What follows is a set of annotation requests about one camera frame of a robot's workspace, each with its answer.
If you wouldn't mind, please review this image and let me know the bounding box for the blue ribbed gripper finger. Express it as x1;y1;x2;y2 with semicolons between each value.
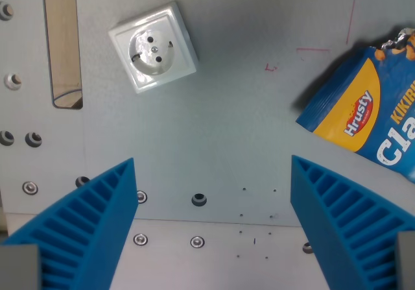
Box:
0;157;139;290
290;154;415;290

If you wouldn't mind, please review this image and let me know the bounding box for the blue Hrusty snack bag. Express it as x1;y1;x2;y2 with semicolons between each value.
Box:
295;27;415;184

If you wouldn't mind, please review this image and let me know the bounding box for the white wall power socket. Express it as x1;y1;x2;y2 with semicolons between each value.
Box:
108;0;200;95

